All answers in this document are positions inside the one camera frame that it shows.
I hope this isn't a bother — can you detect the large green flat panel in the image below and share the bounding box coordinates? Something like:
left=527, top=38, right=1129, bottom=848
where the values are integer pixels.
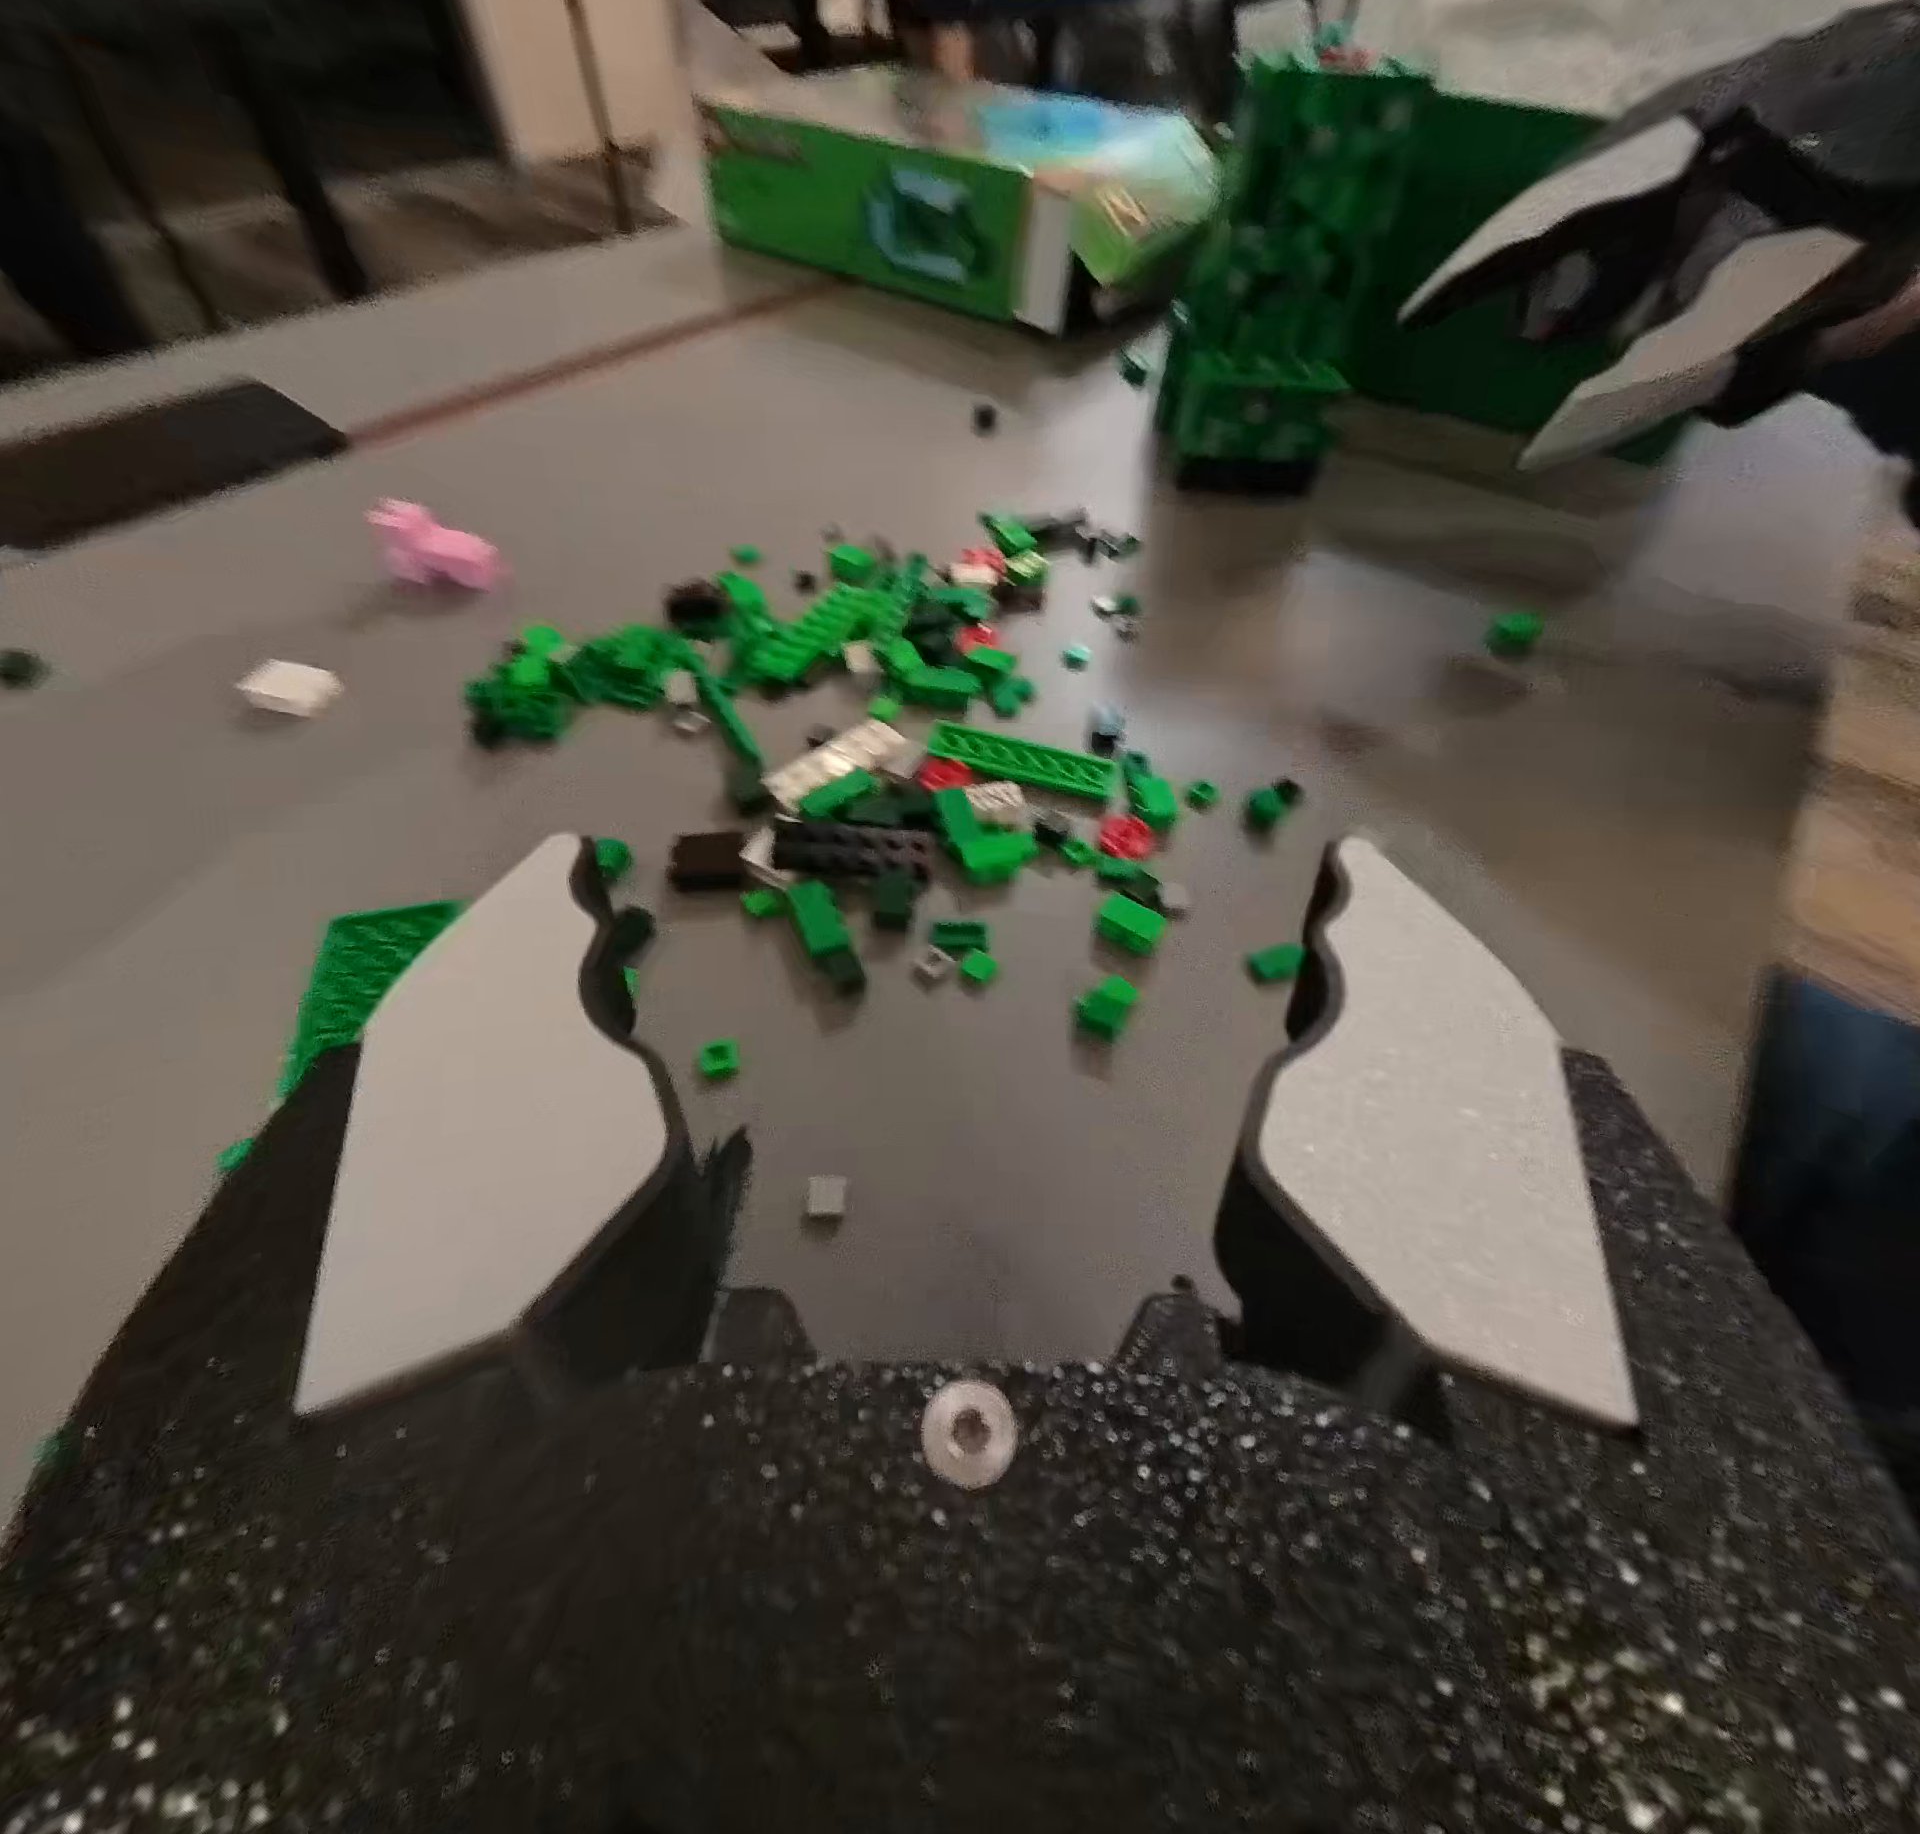
left=1341, top=79, right=1703, bottom=457

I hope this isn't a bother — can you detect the black phone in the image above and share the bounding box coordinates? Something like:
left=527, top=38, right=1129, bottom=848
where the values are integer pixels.
left=0, top=378, right=349, bottom=549

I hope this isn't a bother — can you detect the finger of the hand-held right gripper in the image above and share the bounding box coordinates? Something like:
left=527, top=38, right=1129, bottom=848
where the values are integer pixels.
left=1516, top=229, right=1864, bottom=472
left=1396, top=113, right=1713, bottom=342

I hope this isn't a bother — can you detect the green brick figure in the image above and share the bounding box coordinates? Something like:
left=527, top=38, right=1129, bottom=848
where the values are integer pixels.
left=1153, top=44, right=1444, bottom=497

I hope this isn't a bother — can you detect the pile of toy bricks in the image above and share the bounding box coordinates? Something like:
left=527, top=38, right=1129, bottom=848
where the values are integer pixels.
left=464, top=502, right=1310, bottom=1043

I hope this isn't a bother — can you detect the green cardboard box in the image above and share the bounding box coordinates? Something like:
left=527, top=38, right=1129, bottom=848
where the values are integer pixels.
left=698, top=59, right=1220, bottom=340

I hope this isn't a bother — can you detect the dark blue cloth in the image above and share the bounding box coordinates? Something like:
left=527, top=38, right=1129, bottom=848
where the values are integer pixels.
left=1726, top=966, right=1920, bottom=1272

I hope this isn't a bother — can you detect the grey desk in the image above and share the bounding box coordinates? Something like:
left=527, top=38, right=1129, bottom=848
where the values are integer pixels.
left=0, top=214, right=1877, bottom=1430

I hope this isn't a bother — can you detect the pink toy brick pig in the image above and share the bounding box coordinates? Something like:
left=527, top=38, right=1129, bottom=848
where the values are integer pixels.
left=364, top=497, right=505, bottom=602

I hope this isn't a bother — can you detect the green studded brick plate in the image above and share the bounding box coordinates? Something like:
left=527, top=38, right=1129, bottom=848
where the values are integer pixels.
left=274, top=898, right=470, bottom=1102

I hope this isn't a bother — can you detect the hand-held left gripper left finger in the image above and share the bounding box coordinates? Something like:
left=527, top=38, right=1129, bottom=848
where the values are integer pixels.
left=291, top=830, right=753, bottom=1416

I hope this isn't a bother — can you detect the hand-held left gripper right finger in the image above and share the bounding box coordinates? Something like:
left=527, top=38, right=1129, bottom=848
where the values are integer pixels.
left=1214, top=832, right=1642, bottom=1430

